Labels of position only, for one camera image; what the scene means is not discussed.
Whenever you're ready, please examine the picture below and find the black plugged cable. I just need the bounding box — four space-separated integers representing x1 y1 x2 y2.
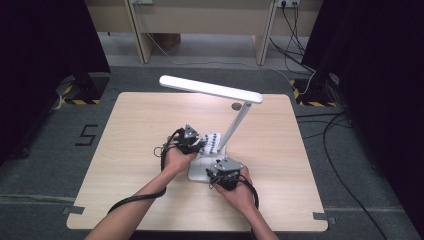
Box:
268 2 316 73

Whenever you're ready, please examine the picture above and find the person's left hand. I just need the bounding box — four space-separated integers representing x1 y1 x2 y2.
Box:
162 135 198 177

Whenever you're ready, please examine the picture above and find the brown cardboard box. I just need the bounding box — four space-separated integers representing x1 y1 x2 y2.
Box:
155 33 182 51

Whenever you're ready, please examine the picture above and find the long black floor cable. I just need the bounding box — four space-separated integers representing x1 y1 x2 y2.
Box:
321 112 388 240

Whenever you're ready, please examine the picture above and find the black curtain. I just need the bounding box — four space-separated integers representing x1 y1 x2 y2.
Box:
301 0 424 231
0 0 111 165

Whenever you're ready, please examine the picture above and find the person's right hand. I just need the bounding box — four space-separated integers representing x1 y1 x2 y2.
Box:
213 165 258 215

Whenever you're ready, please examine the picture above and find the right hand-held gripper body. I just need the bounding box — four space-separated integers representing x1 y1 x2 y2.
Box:
205 156 245 192

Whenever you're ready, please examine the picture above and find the white desk lamp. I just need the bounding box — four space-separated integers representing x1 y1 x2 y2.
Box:
158 74 264 184

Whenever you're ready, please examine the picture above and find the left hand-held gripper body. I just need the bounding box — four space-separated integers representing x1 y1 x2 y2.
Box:
172 123 206 155

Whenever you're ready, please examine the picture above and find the stand base with striped tape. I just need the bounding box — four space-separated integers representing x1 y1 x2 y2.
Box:
289 73 340 109
54 72 111 106

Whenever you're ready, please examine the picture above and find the grey tape piece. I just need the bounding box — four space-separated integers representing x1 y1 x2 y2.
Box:
62 205 86 216
312 211 337 225

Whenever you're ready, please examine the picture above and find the thick black gripper cable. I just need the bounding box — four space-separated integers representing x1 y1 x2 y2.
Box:
107 127 185 215

